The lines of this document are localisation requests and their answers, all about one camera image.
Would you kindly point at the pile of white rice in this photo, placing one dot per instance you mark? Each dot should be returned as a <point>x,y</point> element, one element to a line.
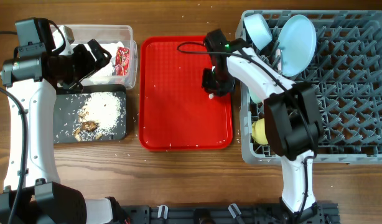
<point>102,109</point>

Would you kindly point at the light blue plate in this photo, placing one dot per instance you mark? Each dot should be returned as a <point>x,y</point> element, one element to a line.
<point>297,42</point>

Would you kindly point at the black plastic tray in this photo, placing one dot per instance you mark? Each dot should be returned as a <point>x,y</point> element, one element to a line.
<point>69,103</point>

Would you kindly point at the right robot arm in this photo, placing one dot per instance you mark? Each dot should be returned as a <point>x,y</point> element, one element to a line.
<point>292,120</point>

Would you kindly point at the blue bowl with food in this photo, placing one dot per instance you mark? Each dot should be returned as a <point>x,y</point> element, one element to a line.
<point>258,30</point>

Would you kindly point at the yellow plastic cup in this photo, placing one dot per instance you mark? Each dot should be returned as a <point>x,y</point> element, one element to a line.
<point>258,132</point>

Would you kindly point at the white napkin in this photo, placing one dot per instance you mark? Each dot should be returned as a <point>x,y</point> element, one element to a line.
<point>109,69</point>

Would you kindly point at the white plastic fork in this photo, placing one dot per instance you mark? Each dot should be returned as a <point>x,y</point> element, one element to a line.
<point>278,60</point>

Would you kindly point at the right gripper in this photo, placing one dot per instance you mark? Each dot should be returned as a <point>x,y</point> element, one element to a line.
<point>209,86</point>

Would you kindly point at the grey dishwasher rack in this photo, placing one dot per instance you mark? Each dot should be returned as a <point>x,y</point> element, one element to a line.
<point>346,73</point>

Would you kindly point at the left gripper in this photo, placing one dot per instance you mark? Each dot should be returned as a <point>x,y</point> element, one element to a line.
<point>88,61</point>

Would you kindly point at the clear plastic bin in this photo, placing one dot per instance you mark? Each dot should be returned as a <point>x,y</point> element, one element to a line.
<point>106,34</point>

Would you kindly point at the red serving tray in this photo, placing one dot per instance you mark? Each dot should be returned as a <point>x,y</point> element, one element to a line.
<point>175,112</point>

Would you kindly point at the red snack wrapper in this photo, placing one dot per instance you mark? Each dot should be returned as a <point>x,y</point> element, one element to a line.
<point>122,61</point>

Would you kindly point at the brown food scraps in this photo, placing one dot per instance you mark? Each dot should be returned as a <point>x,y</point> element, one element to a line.
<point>89,123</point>

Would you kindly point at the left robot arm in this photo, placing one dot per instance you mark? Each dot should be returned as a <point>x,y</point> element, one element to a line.
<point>33,192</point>

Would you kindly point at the mint green bowl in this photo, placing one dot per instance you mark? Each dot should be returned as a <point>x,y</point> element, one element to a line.
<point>254,98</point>

